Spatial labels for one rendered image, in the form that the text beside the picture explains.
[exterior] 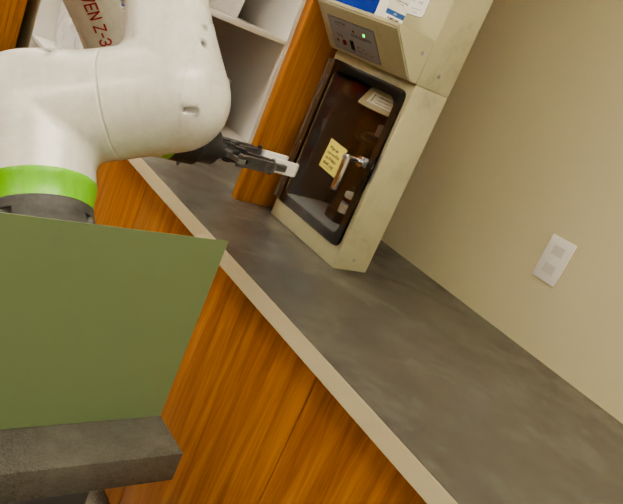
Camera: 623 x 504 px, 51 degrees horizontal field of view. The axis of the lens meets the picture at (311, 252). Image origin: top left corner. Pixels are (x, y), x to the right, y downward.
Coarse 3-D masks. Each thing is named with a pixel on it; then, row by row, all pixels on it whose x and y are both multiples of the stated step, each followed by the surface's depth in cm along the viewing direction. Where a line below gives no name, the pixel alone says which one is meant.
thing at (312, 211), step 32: (352, 96) 159; (384, 96) 151; (320, 128) 167; (352, 128) 158; (384, 128) 149; (320, 160) 166; (288, 192) 175; (320, 192) 164; (352, 192) 155; (320, 224) 163
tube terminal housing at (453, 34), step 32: (448, 0) 141; (480, 0) 143; (448, 32) 143; (352, 64) 163; (448, 64) 147; (416, 96) 147; (416, 128) 151; (384, 160) 151; (416, 160) 156; (384, 192) 156; (288, 224) 175; (352, 224) 155; (384, 224) 161; (320, 256) 163; (352, 256) 160
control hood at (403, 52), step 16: (320, 0) 157; (336, 16) 155; (352, 16) 148; (368, 16) 143; (384, 32) 141; (400, 32) 136; (416, 32) 139; (336, 48) 164; (384, 48) 144; (400, 48) 139; (416, 48) 140; (384, 64) 148; (400, 64) 142; (416, 64) 142; (416, 80) 144
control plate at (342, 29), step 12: (336, 24) 157; (348, 24) 152; (336, 36) 160; (348, 36) 155; (360, 36) 150; (372, 36) 146; (348, 48) 158; (360, 48) 153; (372, 48) 148; (372, 60) 152
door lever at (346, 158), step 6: (342, 156) 151; (348, 156) 151; (360, 156) 154; (342, 162) 151; (348, 162) 151; (354, 162) 153; (360, 162) 154; (342, 168) 151; (336, 174) 152; (342, 174) 152; (336, 180) 152; (330, 186) 154; (336, 186) 153
